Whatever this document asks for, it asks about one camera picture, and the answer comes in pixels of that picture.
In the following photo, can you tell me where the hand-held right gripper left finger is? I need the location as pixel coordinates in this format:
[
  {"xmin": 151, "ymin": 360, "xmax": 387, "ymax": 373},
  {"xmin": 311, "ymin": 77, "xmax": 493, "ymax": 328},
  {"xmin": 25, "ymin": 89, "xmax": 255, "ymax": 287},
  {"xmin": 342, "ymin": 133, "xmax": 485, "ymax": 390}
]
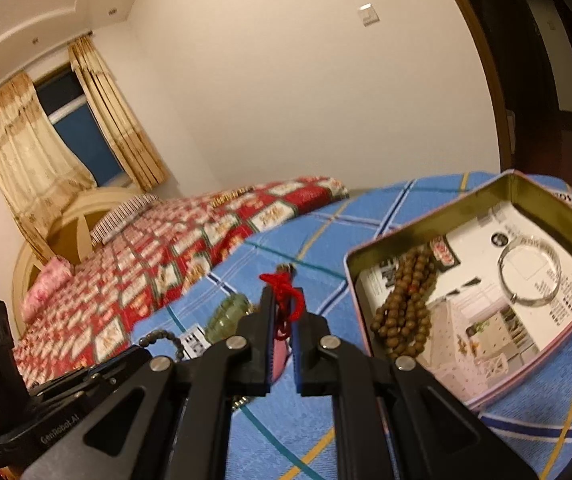
[{"xmin": 22, "ymin": 287, "xmax": 277, "ymax": 480}]

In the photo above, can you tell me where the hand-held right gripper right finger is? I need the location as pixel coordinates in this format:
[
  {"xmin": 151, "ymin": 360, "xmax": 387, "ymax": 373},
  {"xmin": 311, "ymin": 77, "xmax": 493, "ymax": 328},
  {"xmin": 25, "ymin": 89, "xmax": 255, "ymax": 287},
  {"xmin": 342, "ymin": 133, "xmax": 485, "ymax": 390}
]
[{"xmin": 291, "ymin": 300, "xmax": 538, "ymax": 480}]

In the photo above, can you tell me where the green jade pendant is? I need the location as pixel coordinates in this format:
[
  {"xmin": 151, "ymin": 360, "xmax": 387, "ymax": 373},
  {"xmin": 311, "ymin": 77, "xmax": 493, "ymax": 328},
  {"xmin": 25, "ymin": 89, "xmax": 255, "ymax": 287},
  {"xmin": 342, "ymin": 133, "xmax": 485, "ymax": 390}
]
[{"xmin": 206, "ymin": 295, "xmax": 253, "ymax": 342}]

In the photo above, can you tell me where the red cord pendant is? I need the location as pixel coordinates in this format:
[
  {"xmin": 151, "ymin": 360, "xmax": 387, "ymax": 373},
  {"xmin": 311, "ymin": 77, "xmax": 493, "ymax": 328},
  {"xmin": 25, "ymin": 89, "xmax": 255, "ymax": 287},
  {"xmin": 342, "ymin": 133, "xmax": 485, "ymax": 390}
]
[{"xmin": 258, "ymin": 262, "xmax": 307, "ymax": 383}]

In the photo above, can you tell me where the dark bead bracelet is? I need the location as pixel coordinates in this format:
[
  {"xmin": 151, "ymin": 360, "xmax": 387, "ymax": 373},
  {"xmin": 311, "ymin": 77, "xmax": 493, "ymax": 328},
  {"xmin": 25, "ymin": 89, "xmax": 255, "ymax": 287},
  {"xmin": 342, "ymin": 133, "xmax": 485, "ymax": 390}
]
[{"xmin": 138, "ymin": 329, "xmax": 185, "ymax": 362}]

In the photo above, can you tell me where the metal tin box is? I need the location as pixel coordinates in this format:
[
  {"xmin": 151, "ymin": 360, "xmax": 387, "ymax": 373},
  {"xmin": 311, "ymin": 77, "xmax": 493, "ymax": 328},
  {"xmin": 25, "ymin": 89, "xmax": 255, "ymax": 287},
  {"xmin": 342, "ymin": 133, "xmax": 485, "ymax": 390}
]
[{"xmin": 343, "ymin": 170, "xmax": 572, "ymax": 413}]

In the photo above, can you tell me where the pink floral pillow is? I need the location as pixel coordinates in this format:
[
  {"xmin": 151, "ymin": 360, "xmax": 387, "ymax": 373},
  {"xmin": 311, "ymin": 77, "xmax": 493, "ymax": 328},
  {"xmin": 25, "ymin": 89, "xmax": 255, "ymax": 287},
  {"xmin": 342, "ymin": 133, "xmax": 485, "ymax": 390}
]
[{"xmin": 20, "ymin": 256, "xmax": 75, "ymax": 323}]

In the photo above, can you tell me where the blue plaid blanket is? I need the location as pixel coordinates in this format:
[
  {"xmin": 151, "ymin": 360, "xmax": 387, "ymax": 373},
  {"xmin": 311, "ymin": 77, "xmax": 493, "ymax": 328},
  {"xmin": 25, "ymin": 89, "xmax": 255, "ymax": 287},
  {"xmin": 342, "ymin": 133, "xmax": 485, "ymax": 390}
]
[{"xmin": 130, "ymin": 170, "xmax": 572, "ymax": 480}]

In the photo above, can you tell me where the red patterned bedspread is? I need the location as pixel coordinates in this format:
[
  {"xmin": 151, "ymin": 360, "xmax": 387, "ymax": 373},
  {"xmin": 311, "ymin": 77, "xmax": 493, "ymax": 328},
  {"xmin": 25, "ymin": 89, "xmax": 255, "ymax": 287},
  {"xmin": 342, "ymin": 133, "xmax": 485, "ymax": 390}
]
[{"xmin": 13, "ymin": 176, "xmax": 351, "ymax": 391}]

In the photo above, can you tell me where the cream wooden headboard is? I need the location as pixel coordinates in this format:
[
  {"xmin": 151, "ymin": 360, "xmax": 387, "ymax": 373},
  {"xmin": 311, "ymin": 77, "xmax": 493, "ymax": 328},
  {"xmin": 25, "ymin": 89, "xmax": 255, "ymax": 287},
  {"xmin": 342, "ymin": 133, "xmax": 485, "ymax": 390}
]
[{"xmin": 10, "ymin": 186, "xmax": 144, "ymax": 326}]

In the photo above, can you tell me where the striped pillow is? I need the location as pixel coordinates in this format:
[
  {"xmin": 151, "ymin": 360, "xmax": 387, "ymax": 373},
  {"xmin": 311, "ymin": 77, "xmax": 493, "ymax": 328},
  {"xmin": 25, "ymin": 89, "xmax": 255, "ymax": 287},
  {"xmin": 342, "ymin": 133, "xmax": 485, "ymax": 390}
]
[{"xmin": 90, "ymin": 194, "xmax": 159, "ymax": 246}]

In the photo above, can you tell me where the printed paper leaflet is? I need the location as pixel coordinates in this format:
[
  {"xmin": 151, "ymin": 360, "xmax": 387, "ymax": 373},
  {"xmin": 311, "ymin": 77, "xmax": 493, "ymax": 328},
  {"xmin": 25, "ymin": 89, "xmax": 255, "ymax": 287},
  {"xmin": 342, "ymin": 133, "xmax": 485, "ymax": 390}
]
[{"xmin": 356, "ymin": 200, "xmax": 572, "ymax": 401}]

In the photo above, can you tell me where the beige patterned curtain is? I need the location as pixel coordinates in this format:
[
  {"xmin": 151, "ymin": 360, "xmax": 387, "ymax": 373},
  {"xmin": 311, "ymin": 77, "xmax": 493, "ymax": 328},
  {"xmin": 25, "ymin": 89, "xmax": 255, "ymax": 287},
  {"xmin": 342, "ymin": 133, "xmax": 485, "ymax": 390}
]
[
  {"xmin": 68, "ymin": 36, "xmax": 171, "ymax": 192},
  {"xmin": 0, "ymin": 72, "xmax": 97, "ymax": 261}
]

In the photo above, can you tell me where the silver bangle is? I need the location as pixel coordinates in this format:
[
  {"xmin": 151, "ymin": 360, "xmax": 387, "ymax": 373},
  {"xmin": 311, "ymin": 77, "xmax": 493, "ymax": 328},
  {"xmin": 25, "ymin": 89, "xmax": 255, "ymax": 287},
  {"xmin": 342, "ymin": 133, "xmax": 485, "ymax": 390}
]
[{"xmin": 496, "ymin": 236, "xmax": 565, "ymax": 307}]

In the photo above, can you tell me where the window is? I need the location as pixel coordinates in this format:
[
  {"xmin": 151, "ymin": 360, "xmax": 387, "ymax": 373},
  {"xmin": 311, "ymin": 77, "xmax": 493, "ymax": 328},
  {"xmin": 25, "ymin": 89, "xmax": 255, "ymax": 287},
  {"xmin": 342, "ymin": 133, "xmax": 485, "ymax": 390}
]
[{"xmin": 34, "ymin": 67, "xmax": 134, "ymax": 186}]

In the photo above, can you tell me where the brown wooden bead bracelet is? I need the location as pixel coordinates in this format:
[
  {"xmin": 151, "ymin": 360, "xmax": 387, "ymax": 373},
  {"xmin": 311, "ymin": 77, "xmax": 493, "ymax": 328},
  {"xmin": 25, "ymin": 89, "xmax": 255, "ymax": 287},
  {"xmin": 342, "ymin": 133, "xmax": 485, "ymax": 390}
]
[{"xmin": 370, "ymin": 247, "xmax": 439, "ymax": 361}]

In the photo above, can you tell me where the gold bead bracelet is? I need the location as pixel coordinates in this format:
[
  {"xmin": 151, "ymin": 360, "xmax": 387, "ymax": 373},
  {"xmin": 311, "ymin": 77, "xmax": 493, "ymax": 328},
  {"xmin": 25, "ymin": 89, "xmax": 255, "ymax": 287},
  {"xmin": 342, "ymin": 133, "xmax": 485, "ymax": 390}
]
[{"xmin": 211, "ymin": 187, "xmax": 257, "ymax": 207}]

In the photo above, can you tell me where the brown wooden door frame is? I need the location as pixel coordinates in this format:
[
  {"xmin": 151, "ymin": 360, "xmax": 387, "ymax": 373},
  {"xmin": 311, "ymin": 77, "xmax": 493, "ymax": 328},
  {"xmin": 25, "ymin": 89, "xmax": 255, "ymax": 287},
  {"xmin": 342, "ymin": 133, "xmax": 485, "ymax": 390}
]
[{"xmin": 431, "ymin": 0, "xmax": 517, "ymax": 176}]

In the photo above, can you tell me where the white light switch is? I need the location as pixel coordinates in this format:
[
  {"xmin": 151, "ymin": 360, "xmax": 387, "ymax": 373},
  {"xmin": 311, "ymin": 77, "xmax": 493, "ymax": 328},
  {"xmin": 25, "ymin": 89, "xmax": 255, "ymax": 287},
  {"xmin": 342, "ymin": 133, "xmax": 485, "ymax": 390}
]
[{"xmin": 357, "ymin": 3, "xmax": 381, "ymax": 26}]

